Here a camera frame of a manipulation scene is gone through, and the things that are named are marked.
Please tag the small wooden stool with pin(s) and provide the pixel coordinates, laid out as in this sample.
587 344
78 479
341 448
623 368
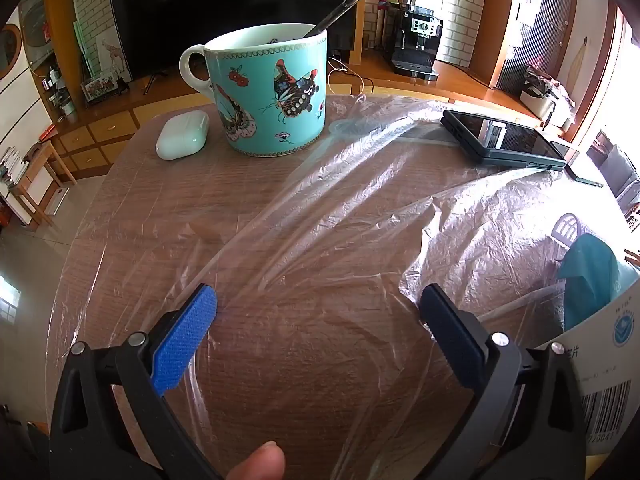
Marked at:
35 170

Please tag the floral card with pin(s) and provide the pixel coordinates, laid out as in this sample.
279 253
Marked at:
100 87

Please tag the grey armchair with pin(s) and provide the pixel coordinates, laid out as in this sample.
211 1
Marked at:
620 172

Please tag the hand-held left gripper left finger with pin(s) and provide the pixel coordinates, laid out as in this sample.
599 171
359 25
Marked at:
185 330

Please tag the deer picture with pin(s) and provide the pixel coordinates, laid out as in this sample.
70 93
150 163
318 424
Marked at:
114 55

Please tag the black coffee machine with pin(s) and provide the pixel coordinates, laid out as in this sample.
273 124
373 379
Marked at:
417 35

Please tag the white medicine box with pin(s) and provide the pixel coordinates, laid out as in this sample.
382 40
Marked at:
610 360

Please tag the oval wooden wall plaque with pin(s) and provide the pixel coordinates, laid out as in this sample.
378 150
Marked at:
9 52

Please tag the white earbuds case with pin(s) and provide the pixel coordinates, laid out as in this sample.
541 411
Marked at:
182 135

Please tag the black flat television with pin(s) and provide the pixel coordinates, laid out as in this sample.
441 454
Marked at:
200 5

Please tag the turquoise butterfly mug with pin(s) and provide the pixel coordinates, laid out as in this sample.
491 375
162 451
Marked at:
270 105

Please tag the person's left hand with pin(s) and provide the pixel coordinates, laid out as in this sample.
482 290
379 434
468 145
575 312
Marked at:
255 462

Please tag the metal spoon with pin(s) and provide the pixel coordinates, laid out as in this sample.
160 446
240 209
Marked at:
340 10

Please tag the beige bag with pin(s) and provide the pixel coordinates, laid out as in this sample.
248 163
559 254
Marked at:
545 92

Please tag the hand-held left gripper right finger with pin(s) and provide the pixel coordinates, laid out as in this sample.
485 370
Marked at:
450 330

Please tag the clear plastic table sheet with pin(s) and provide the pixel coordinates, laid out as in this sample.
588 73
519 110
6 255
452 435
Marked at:
310 220

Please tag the teal packet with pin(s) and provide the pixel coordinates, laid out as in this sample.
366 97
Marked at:
585 270

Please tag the black handheld device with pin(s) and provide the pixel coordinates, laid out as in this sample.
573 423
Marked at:
500 140

